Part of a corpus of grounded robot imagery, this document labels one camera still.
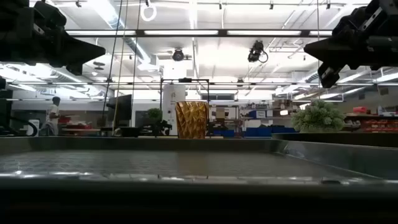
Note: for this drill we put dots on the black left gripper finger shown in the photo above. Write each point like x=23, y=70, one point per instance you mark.
x=82, y=46
x=81, y=57

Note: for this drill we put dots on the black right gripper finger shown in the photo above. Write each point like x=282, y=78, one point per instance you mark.
x=325, y=45
x=326, y=56

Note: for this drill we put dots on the amber faceted plastic cup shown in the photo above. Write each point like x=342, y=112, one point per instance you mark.
x=191, y=119

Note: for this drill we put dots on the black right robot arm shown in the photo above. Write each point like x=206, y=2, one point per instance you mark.
x=394, y=37

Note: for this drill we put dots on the black plastic tray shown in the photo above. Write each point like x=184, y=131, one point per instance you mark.
x=155, y=161

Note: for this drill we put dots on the overhead black light bar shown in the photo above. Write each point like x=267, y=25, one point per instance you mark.
x=140, y=33

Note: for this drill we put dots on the green artificial plant ball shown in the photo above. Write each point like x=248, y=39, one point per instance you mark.
x=318, y=116

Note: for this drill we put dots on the black monitor screen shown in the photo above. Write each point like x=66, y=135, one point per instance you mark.
x=121, y=110

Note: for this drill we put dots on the small green background plant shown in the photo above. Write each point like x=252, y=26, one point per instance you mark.
x=154, y=114

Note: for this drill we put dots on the white cylindrical column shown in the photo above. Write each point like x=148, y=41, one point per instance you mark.
x=170, y=105

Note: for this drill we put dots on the blue storage bin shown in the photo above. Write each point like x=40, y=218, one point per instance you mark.
x=258, y=132

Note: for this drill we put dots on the black ceiling-hung camera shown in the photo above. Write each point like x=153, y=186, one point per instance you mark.
x=255, y=51
x=178, y=55

